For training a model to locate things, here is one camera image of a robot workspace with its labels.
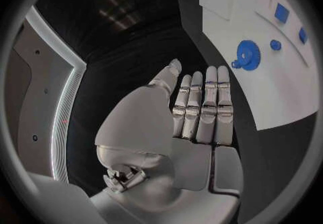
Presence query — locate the blue narrow block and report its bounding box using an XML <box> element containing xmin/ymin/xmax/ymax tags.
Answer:
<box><xmin>298</xmin><ymin>27</ymin><xmax>309</xmax><ymax>44</ymax></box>

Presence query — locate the blue square block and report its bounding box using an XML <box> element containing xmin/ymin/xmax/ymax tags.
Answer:
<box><xmin>273</xmin><ymin>2</ymin><xmax>291</xmax><ymax>24</ymax></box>

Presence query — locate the blue gear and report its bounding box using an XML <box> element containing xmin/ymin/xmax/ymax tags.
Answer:
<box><xmin>236</xmin><ymin>39</ymin><xmax>261</xmax><ymax>71</ymax></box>

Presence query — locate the white task board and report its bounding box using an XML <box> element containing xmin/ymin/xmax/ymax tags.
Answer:
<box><xmin>196</xmin><ymin>0</ymin><xmax>321</xmax><ymax>132</ymax></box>

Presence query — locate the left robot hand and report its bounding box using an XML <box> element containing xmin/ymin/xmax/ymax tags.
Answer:
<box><xmin>89</xmin><ymin>58</ymin><xmax>244</xmax><ymax>224</ymax></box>

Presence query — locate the blue short cylinder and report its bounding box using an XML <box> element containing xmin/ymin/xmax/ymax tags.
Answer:
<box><xmin>269</xmin><ymin>39</ymin><xmax>282</xmax><ymax>51</ymax></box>

